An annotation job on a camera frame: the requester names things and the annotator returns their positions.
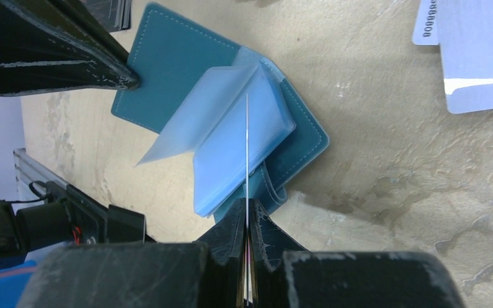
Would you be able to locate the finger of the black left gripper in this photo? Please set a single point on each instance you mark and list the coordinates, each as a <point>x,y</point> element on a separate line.
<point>53,46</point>

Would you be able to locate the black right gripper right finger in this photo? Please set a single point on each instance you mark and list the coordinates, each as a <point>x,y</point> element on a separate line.
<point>286,274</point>

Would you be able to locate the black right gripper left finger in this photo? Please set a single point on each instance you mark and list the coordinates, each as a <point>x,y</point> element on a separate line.
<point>208,272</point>

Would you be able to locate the thin card edge-on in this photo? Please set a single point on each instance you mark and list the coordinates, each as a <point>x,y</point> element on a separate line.
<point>247,205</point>

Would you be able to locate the black credit card stack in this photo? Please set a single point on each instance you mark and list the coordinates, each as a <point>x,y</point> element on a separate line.
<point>113,15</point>

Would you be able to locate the blue leather card holder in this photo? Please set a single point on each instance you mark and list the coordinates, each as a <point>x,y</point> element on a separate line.
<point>192,95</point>

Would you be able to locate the aluminium front rail frame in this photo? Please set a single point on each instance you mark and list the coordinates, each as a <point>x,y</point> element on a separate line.
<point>28,172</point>

